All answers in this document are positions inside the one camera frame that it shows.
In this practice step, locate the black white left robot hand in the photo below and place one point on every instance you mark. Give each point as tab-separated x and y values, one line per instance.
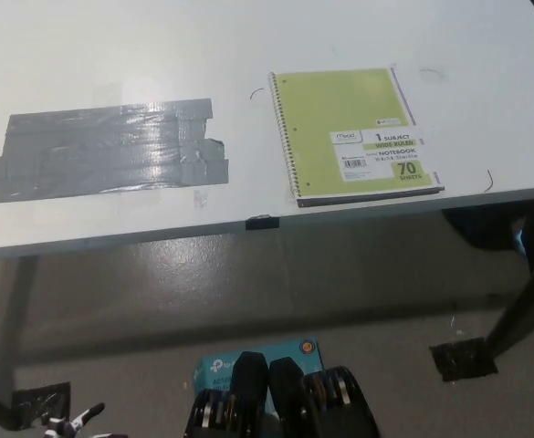
65	431

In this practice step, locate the green spiral notebook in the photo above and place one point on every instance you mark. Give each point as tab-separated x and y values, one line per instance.
339	105

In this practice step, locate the purple spiral notebook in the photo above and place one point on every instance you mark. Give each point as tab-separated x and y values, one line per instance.
405	98

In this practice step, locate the black robot body blocks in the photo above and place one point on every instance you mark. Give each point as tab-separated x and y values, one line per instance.
289	392

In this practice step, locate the black floor tape patch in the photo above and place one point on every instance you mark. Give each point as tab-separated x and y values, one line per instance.
458	360
34	401

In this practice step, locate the teal tp-link router box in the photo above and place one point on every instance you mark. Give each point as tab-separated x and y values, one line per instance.
214	365

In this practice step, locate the small black table clip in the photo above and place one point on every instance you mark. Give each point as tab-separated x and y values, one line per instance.
262	222

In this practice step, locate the grey duct tape patch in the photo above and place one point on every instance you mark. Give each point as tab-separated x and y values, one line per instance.
102	150

